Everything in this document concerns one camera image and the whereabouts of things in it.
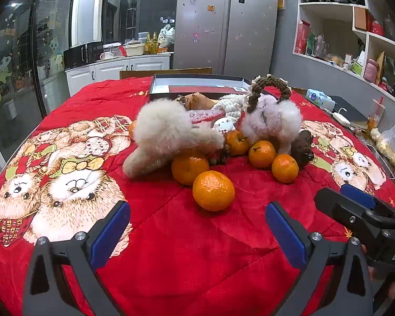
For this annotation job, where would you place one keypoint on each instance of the white kitchen cabinet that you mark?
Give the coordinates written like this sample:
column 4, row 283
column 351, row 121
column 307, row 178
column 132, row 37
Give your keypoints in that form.
column 118, row 69

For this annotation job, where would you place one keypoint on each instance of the drink cup with straw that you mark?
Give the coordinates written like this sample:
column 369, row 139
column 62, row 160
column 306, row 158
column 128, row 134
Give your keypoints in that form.
column 374, row 118

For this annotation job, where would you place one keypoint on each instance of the black laptop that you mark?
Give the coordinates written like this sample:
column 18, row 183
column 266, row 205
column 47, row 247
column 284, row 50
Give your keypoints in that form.
column 349, row 108

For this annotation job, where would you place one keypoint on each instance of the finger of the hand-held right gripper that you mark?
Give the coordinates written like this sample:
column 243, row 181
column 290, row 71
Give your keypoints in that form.
column 358, row 196
column 339, row 205

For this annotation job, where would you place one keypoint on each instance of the black cardboard box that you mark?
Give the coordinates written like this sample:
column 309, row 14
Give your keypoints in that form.
column 197, row 80

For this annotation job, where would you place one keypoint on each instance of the yellow glass bottle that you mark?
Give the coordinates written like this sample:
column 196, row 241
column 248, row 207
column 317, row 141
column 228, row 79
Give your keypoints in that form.
column 147, row 44
column 154, row 43

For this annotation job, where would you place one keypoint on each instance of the pile of mandarins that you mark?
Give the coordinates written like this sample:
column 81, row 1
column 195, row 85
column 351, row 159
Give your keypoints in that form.
column 214, row 191

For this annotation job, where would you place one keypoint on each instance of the red packet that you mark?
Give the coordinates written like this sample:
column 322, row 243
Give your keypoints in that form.
column 122, row 51

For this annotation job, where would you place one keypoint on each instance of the clear plastic food bag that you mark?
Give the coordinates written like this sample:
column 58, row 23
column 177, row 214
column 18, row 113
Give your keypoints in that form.
column 393, row 144

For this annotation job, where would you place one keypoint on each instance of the brown crocheted scrunchie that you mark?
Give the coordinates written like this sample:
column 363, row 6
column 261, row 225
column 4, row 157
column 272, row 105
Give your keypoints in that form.
column 253, row 95

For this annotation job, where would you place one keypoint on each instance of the dark brown fluffy scrunchie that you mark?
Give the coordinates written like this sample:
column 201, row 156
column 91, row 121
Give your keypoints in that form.
column 301, row 149

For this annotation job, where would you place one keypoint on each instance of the white wall shelf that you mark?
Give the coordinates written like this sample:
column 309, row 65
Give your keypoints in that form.
column 335, row 10

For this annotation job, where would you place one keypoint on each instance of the beige fluffy plush toy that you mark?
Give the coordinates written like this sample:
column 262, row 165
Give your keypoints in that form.
column 164, row 128

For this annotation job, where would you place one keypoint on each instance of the white trash bin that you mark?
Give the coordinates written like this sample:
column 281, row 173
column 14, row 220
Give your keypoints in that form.
column 10, row 110

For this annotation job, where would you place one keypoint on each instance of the pink container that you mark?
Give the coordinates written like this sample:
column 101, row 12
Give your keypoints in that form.
column 370, row 70

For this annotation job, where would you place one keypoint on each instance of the white cartoon hair clip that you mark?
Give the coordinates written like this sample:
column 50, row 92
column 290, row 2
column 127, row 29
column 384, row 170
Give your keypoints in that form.
column 223, row 125

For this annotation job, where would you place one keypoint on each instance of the white power adapter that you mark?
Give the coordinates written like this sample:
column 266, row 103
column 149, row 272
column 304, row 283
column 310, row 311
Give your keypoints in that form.
column 340, row 117

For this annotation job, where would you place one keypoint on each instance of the red jar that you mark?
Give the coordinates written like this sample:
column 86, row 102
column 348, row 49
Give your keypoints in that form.
column 378, row 29

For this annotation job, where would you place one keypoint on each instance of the white plastic bag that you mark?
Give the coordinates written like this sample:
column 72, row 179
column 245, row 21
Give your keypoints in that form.
column 166, row 36

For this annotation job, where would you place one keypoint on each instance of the green bottle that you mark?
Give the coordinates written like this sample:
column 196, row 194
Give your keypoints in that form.
column 311, row 44

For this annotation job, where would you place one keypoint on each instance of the pink fluffy plush toy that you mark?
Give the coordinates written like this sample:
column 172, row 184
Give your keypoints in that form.
column 276, row 118

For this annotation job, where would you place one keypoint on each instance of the red gift box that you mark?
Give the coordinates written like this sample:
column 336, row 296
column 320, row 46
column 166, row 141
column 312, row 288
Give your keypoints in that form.
column 302, row 38

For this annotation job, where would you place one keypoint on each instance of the red printed blanket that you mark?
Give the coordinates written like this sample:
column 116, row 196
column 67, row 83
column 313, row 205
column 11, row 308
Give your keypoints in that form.
column 171, row 253

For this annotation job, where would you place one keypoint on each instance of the white mug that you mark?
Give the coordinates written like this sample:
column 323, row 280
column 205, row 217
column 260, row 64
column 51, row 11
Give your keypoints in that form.
column 107, row 56

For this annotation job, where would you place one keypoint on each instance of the wet wipes pack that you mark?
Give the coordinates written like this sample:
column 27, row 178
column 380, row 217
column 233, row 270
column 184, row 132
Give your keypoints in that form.
column 319, row 98

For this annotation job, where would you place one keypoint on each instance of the glass sliding door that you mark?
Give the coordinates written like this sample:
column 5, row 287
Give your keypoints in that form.
column 23, row 65

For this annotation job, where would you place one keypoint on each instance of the black microwave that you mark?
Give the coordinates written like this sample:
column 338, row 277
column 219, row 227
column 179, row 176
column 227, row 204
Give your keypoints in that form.
column 82, row 55

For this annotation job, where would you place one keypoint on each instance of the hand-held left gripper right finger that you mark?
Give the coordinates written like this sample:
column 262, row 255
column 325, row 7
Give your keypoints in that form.
column 286, row 233

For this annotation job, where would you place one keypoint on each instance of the silver refrigerator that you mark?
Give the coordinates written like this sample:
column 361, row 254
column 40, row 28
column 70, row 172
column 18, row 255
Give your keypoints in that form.
column 223, row 23

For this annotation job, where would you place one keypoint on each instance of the brown box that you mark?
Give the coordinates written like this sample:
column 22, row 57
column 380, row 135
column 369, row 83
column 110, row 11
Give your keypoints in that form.
column 360, row 18

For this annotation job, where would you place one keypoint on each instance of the brown paper packet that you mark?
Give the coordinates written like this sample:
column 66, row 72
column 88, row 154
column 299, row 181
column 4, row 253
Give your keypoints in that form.
column 199, row 101

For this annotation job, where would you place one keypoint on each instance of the beige plastic basin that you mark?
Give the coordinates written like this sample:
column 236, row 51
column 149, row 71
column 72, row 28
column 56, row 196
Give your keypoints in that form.
column 134, row 50

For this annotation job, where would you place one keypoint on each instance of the wooden chair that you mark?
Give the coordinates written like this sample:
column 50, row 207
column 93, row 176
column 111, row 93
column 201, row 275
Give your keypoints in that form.
column 299, row 91
column 164, row 72

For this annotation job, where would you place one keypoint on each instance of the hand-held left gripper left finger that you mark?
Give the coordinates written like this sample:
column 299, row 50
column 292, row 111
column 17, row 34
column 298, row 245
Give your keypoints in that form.
column 110, row 233

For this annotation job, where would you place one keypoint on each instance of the cream fluffy headband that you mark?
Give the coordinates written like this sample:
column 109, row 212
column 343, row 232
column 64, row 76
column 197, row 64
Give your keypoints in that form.
column 232, row 102

